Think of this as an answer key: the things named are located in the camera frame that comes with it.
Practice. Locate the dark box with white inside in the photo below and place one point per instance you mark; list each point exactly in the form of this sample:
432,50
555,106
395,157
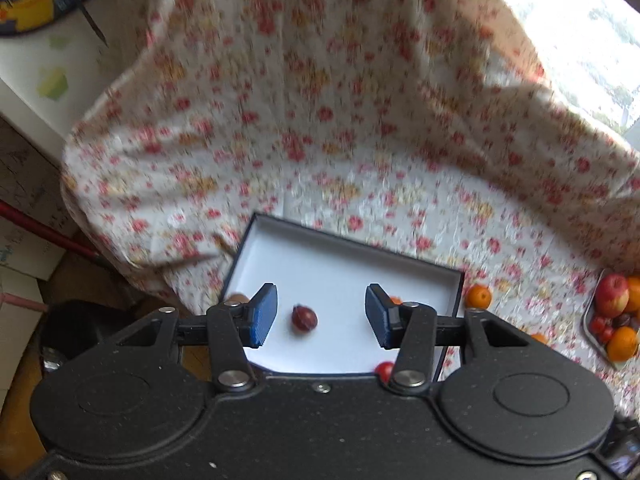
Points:
320,270

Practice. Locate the cardboard box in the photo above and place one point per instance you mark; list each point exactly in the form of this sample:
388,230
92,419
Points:
30,200

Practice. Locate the pale green tray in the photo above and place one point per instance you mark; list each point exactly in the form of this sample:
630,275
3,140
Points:
600,352

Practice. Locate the red rod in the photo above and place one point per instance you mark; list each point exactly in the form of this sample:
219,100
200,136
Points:
45,232

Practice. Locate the brown kiwi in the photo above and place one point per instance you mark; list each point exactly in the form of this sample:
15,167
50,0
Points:
239,299

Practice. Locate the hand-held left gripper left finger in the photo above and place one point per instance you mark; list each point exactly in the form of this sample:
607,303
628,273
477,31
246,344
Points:
262,317

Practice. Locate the dark thin rod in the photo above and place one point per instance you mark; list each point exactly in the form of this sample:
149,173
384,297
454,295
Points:
82,7

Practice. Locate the large orange with stem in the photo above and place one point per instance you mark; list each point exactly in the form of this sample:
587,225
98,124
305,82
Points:
622,344

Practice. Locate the small red tomato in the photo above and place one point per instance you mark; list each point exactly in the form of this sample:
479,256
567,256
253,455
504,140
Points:
597,325
606,336

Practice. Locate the red apple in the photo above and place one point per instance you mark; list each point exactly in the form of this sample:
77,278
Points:
612,295

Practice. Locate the round orange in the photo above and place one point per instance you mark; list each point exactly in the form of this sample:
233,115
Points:
634,294

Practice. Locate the mandarin orange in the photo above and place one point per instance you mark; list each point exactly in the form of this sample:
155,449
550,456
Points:
539,338
396,301
478,296

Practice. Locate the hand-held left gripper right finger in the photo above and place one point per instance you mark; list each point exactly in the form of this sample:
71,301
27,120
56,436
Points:
377,317

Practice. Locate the floral tablecloth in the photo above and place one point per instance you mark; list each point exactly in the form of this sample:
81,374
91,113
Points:
325,110

